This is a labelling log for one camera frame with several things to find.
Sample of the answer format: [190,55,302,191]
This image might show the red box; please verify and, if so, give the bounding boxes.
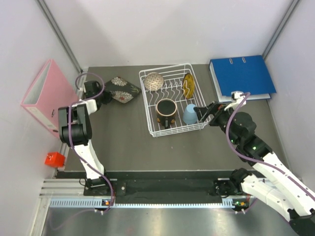
[44,152,65,168]

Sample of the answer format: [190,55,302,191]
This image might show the black orange patterned mug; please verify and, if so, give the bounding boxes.
[156,98,178,129]

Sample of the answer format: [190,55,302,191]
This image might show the aluminium frame rail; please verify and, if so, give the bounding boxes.
[39,179,110,199]

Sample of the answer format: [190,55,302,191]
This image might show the pink ring binder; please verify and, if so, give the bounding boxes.
[21,59,79,139]

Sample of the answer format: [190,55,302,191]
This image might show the beige patterned bowl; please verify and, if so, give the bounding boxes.
[144,72,164,91]

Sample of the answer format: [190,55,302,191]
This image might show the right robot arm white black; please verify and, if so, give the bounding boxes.
[194,102,315,236]

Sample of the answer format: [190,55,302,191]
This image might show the black floral square plate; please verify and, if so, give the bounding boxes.
[105,76,142,104]

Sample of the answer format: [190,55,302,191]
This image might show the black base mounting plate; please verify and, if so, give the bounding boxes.
[83,172,247,197]

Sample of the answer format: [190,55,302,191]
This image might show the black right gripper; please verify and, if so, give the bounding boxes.
[194,101,240,146]

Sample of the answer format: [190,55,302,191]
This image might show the grey slotted cable duct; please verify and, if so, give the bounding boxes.
[49,198,246,208]

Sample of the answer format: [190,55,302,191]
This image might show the light blue plastic cup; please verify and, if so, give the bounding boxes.
[183,104,198,125]

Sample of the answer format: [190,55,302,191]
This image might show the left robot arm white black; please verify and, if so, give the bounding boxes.
[58,81,114,197]

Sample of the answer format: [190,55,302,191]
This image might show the blue ring binder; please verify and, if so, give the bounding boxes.
[209,55,276,102]

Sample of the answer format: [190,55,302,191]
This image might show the white wire dish rack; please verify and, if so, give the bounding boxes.
[139,63,210,137]

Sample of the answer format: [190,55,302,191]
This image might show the yellow round plate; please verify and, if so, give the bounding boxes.
[182,73,194,99]

